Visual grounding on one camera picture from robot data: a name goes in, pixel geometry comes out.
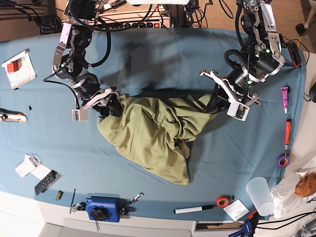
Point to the blue table cloth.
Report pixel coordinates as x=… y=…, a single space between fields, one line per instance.
x=223 y=157

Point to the brown wooden object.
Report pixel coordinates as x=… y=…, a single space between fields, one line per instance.
x=306 y=186

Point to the metal carabiner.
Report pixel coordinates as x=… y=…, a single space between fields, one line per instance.
x=134 y=199

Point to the white black marker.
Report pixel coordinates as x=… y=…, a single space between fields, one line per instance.
x=194 y=209

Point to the black zip tie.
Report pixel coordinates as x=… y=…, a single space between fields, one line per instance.
x=72 y=201

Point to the white paper note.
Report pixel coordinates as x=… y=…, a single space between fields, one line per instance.
x=236 y=210

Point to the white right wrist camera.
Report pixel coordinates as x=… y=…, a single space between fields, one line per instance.
x=79 y=115

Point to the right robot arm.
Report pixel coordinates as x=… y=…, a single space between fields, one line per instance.
x=69 y=63

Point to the orange white utility knife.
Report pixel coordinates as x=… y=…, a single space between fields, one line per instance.
x=12 y=116

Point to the translucent plastic cup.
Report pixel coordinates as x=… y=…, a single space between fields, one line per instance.
x=259 y=193

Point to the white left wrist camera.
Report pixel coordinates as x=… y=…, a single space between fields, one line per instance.
x=238 y=111

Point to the orange screwdriver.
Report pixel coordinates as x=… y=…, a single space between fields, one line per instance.
x=287 y=135

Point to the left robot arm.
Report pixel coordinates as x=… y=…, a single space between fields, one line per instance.
x=259 y=57

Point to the blue table clamp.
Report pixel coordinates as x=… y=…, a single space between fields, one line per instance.
x=101 y=209

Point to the paper with orange block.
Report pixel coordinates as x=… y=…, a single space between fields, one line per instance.
x=19 y=69

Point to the purple tube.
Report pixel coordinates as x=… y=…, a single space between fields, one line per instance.
x=284 y=93

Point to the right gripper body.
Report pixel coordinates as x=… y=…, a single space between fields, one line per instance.
x=99 y=99

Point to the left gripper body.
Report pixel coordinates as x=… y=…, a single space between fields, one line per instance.
x=225 y=90

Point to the black remote control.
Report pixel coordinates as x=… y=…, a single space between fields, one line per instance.
x=45 y=182

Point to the small yellow battery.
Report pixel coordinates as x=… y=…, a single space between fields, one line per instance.
x=59 y=195

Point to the white plastic bag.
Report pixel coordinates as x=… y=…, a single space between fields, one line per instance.
x=283 y=194

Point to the red black clamp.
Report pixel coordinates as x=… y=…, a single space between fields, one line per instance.
x=294 y=53

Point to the olive green t-shirt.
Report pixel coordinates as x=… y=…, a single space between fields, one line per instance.
x=158 y=143

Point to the purple tape roll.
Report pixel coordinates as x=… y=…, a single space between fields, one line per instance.
x=282 y=161

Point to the red tape roll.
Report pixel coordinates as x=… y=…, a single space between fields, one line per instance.
x=223 y=201

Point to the white card packet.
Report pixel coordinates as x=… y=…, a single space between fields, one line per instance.
x=31 y=165

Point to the blue bar clamp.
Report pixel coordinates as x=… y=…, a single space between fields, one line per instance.
x=248 y=228

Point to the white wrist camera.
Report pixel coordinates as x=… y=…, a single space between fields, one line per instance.
x=79 y=115
x=238 y=111

